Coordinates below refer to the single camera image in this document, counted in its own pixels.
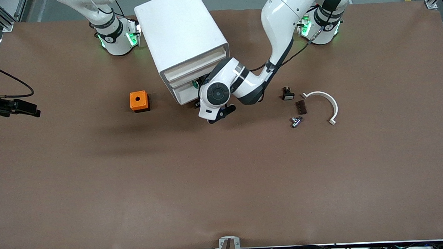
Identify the white plastic drawer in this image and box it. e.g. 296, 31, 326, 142
168, 61, 220, 90
164, 46, 229, 81
171, 74, 211, 106

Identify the green push button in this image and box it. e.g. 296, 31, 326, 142
192, 76, 210, 89

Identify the white drawer cabinet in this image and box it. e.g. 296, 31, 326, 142
133, 0, 232, 107

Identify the orange box with hole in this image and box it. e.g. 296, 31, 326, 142
129, 90, 151, 113

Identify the brown table mat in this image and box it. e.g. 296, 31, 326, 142
0, 0, 443, 249

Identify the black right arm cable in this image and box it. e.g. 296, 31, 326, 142
0, 59, 35, 99

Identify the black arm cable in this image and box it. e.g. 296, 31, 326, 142
247, 27, 325, 72
0, 59, 35, 99

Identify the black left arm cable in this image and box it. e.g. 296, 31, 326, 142
247, 27, 325, 72

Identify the white curved bracket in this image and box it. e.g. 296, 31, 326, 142
301, 90, 339, 127

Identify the small metal bracket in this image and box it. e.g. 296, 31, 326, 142
219, 236, 241, 249

